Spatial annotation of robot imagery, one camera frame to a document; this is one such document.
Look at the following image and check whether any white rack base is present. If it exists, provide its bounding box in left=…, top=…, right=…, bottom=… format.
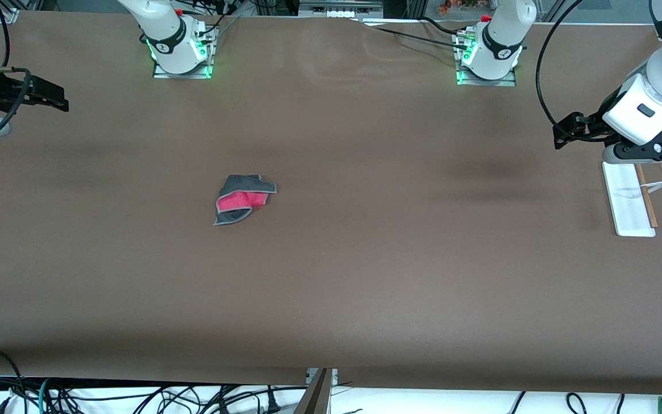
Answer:
left=602, top=162, right=656, bottom=237

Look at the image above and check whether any aluminium frame with white parts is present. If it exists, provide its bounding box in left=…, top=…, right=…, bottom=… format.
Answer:
left=298, top=0, right=384, bottom=18

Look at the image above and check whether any grey and pink towel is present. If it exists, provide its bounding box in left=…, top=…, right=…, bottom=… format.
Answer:
left=213, top=174, right=278, bottom=227

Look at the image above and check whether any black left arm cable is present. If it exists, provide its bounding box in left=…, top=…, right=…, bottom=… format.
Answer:
left=536, top=0, right=587, bottom=130

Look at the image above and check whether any brown table cover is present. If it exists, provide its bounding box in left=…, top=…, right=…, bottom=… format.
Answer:
left=0, top=10, right=662, bottom=397

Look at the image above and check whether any black cable lying on table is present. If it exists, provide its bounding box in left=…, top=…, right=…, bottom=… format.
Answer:
left=349, top=16, right=465, bottom=48

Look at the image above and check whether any teal floor cable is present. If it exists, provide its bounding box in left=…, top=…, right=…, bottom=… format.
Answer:
left=38, top=378, right=56, bottom=414

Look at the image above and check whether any brown beam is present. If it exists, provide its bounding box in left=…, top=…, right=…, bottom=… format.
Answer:
left=292, top=368, right=333, bottom=414

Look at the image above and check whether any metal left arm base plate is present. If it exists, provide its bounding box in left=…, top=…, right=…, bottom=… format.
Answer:
left=455, top=32, right=517, bottom=87

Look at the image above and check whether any aluminium table bracket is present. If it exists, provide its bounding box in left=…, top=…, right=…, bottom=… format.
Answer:
left=306, top=368, right=338, bottom=387

